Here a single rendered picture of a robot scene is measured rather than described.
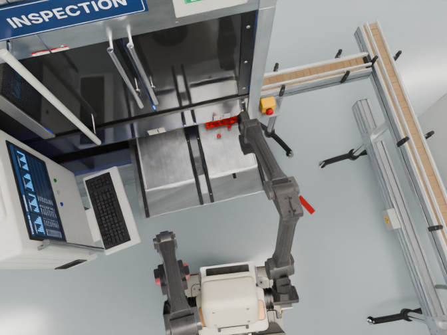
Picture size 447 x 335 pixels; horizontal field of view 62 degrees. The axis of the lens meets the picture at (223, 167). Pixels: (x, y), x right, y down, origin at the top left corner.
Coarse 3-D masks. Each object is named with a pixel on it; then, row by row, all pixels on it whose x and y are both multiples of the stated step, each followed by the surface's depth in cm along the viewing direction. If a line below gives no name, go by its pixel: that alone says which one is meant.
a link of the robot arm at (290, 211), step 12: (276, 192) 125; (288, 192) 126; (276, 204) 126; (288, 204) 124; (300, 204) 124; (288, 216) 122; (300, 216) 124; (288, 228) 127; (288, 240) 133; (276, 252) 142; (288, 252) 138; (276, 264) 143; (288, 264) 144; (288, 276) 149
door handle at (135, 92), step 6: (108, 48) 110; (114, 54) 111; (114, 60) 114; (120, 66) 118; (120, 72) 121; (126, 78) 125; (126, 84) 129; (132, 84) 131; (132, 90) 133; (138, 90) 146; (138, 96) 140; (138, 102) 143
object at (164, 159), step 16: (144, 144) 202; (160, 144) 202; (176, 144) 202; (144, 160) 200; (160, 160) 200; (176, 160) 199; (144, 176) 197; (160, 176) 197; (176, 176) 197; (192, 176) 197
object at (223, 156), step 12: (204, 132) 203; (216, 132) 203; (228, 132) 203; (204, 144) 201; (216, 144) 201; (228, 144) 201; (216, 156) 200; (228, 156) 199; (240, 156) 199; (252, 156) 199; (216, 168) 198; (228, 168) 198; (240, 168) 195
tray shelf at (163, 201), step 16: (192, 128) 204; (128, 144) 203; (192, 144) 202; (224, 176) 197; (240, 176) 197; (256, 176) 196; (160, 192) 195; (176, 192) 195; (192, 192) 195; (208, 192) 195; (224, 192) 195; (240, 192) 194; (256, 192) 194; (160, 208) 193; (176, 208) 193
